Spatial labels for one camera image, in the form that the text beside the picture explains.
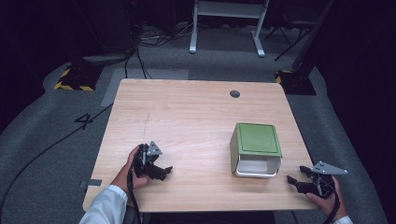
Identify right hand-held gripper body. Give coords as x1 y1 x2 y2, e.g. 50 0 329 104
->
306 161 349 200

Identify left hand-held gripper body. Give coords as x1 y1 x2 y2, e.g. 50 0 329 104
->
133 140 163 179

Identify person's right hand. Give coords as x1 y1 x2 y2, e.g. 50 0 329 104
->
304 175 348 222

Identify person's left hand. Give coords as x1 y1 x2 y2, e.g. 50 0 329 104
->
110 145 151 191

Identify green and white bin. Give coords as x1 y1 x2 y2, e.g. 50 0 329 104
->
229 122 284 179

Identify grey tape strip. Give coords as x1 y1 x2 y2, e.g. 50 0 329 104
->
78 178 103 189

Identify black tape floor mark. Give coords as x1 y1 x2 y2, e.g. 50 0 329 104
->
74 113 94 131

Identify black yellow striped stand base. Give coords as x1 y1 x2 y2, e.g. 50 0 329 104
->
53 63 104 92
275 69 318 96

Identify black folding stand legs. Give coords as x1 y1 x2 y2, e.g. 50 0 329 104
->
265 21 314 62

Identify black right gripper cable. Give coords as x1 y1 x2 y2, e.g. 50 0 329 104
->
322 183 342 224

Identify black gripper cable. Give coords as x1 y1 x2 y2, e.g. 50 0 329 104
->
126 164 142 224
322 183 342 224

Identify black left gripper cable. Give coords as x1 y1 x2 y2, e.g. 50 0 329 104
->
126 164 142 224

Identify long black floor cable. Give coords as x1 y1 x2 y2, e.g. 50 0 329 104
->
0 103 114 220

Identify bundle of floor cables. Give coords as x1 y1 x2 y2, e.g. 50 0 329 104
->
124 21 200 80

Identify grey slanted metal post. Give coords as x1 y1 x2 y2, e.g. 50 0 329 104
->
290 0 336 71

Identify white metal stand frame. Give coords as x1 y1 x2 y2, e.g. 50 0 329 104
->
189 0 271 59

